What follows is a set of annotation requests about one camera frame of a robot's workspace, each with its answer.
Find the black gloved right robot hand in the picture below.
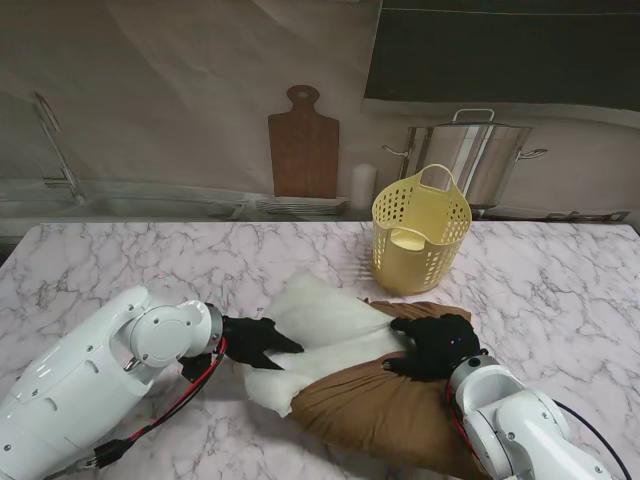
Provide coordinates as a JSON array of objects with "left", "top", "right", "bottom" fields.
[{"left": 381, "top": 312, "right": 483, "bottom": 384}]

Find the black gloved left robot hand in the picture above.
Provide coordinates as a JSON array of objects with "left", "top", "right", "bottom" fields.
[{"left": 222, "top": 314, "right": 306, "bottom": 372}]

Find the white pillow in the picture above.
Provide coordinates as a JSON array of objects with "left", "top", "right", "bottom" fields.
[{"left": 243, "top": 272, "right": 397, "bottom": 420}]

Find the brown pillowcase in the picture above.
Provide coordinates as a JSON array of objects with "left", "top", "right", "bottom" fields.
[{"left": 289, "top": 298, "right": 485, "bottom": 480}]

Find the yellow perforated laundry basket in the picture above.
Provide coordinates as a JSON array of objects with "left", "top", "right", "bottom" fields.
[{"left": 372, "top": 163, "right": 474, "bottom": 295}]

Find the stack of white plates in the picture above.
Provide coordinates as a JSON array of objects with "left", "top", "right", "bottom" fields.
[{"left": 254, "top": 195, "right": 351, "bottom": 217}]

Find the steel kitchen sink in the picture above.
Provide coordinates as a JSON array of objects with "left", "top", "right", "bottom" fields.
[{"left": 0, "top": 194, "right": 249, "bottom": 221}]

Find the large steel stockpot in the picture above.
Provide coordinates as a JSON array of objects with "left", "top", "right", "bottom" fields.
[{"left": 382, "top": 107, "right": 550, "bottom": 210}]

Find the black stove grate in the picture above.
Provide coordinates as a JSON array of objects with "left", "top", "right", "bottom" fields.
[{"left": 547, "top": 209, "right": 631, "bottom": 224}]

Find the brown wooden cutting board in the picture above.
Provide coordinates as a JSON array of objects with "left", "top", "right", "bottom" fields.
[{"left": 267, "top": 84, "right": 341, "bottom": 199}]

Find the chrome kitchen faucet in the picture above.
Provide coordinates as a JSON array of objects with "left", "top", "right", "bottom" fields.
[{"left": 30, "top": 91, "right": 87, "bottom": 205}]

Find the dark range hood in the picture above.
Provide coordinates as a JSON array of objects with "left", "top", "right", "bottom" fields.
[{"left": 360, "top": 0, "right": 640, "bottom": 114}]

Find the red left arm cable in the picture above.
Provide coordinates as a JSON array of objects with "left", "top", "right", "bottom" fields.
[{"left": 87, "top": 335, "right": 229, "bottom": 457}]

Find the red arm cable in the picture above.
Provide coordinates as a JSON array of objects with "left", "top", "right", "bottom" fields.
[
  {"left": 447, "top": 379, "right": 484, "bottom": 461},
  {"left": 87, "top": 335, "right": 229, "bottom": 457}
]

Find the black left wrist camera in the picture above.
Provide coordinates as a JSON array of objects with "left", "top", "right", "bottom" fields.
[{"left": 177, "top": 353, "right": 215, "bottom": 385}]

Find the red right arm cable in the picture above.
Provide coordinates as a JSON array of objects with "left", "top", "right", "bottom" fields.
[{"left": 447, "top": 379, "right": 484, "bottom": 461}]

